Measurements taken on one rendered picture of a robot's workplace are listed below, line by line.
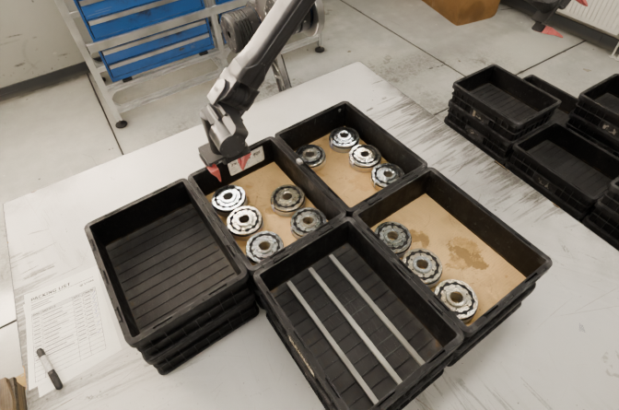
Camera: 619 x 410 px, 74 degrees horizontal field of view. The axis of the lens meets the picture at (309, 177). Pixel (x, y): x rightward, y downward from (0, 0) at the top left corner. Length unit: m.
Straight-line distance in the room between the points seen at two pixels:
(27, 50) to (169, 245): 2.77
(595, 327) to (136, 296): 1.21
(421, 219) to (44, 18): 3.15
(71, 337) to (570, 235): 1.50
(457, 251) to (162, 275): 0.80
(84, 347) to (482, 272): 1.08
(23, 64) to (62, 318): 2.71
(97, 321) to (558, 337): 1.25
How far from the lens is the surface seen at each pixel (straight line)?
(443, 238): 1.21
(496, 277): 1.18
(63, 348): 1.38
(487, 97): 2.32
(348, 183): 1.29
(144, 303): 1.18
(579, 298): 1.40
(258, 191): 1.30
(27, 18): 3.73
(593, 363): 1.32
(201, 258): 1.19
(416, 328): 1.07
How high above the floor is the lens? 1.80
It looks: 47 degrees down
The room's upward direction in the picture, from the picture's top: 4 degrees counter-clockwise
